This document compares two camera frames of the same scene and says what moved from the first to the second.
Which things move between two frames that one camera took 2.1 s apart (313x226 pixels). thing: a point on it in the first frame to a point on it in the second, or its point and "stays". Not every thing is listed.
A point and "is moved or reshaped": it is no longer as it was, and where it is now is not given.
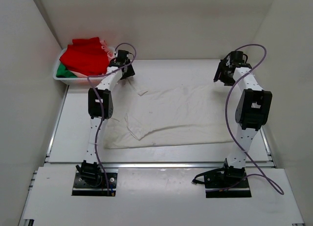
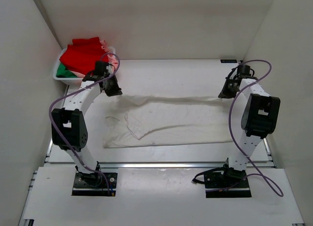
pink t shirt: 110,57 stays
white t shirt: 171,113 is moved or reshaped
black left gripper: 130,73 to 117,90
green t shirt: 62,72 stays
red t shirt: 86,56 stays
